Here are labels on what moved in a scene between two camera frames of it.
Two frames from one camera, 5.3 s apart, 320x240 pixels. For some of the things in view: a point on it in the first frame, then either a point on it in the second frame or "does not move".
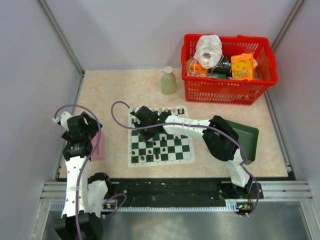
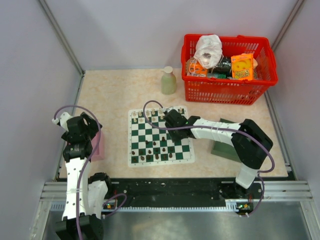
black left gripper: [93, 126] does not move
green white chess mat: [168, 148] does not move
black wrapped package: [224, 67] does not move
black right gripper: [145, 137] -> [175, 138]
